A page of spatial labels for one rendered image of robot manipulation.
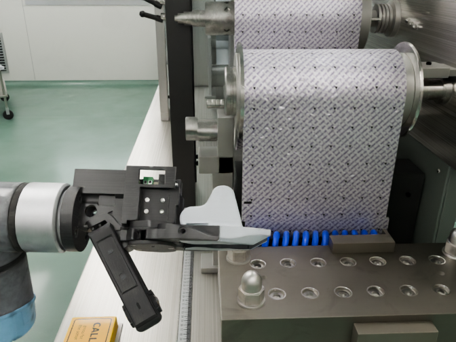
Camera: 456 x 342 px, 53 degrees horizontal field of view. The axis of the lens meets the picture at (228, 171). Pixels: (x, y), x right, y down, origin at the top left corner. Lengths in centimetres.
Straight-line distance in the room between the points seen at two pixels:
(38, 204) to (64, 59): 609
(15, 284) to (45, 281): 193
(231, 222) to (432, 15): 55
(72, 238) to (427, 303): 44
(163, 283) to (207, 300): 10
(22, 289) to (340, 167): 47
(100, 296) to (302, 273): 37
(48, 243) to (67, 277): 199
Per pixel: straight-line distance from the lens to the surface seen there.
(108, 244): 48
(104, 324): 76
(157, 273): 88
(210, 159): 76
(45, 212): 49
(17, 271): 57
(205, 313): 79
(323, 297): 63
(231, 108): 69
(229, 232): 45
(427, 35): 88
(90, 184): 50
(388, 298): 65
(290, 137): 68
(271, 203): 72
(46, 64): 665
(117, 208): 49
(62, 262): 261
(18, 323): 60
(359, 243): 72
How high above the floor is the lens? 142
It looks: 24 degrees down
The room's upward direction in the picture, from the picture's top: straight up
